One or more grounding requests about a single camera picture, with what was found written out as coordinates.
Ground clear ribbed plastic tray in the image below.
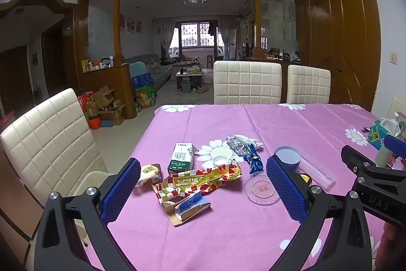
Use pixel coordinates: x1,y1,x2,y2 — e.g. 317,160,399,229
290,144,337,187

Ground wooden double door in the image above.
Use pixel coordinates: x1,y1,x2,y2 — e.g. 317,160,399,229
309,0,381,113

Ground yellow bread packet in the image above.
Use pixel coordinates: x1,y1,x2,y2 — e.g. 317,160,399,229
136,163,163,187

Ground white round plastic lid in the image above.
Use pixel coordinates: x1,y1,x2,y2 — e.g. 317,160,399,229
210,147,233,160

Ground colourful printed bag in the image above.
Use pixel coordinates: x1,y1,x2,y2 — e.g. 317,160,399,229
133,84,156,109

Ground wall pictures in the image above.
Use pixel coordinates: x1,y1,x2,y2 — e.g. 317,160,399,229
120,15,143,33

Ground blue snack wrapper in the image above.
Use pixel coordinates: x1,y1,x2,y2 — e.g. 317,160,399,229
244,143,264,174

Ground barred window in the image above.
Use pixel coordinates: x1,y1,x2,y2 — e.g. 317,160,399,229
180,23,218,47

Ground pale green bottle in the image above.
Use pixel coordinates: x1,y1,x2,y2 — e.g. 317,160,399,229
375,139,395,167

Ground coffee table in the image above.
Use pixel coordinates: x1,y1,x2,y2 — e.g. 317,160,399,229
175,65,204,89

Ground white green milk carton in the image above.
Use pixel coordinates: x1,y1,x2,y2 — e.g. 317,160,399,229
166,142,199,170

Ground pink floral tablecloth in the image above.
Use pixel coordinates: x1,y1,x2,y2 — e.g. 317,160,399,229
84,103,406,271

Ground blue tan carton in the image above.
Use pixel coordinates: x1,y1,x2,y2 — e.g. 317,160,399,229
166,192,212,227

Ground white standing air conditioner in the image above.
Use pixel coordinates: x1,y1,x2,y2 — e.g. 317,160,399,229
229,28,238,60

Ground wooden partition counter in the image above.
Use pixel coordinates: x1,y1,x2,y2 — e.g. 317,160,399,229
79,63,137,119

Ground cream padded dining chair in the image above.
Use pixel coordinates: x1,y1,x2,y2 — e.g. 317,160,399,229
287,65,331,104
386,94,406,124
213,61,282,105
0,87,115,206

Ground red yellow checkered wrapper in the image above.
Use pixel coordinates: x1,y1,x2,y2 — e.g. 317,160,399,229
151,162,243,205

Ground pile of cardboard boxes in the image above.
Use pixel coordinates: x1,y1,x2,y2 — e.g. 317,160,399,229
84,85,127,127

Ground clear round plastic lid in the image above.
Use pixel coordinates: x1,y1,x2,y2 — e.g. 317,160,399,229
244,174,281,205

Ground silver foil wrapper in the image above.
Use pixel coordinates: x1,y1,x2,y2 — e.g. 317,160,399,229
226,134,251,156

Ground grey sofa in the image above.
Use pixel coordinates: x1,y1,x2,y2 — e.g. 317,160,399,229
125,53,178,90

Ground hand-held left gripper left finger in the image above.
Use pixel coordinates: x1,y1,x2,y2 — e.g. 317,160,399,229
36,157,142,271

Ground clear plastic storage bin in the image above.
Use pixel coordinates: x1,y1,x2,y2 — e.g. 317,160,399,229
74,170,119,248

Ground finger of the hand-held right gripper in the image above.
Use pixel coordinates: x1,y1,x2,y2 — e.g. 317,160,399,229
384,134,406,161
341,145,406,186

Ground clear glass bottle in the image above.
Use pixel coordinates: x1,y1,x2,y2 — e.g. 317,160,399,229
379,112,402,138

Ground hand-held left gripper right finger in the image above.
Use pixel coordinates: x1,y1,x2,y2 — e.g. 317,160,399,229
266,156,371,271

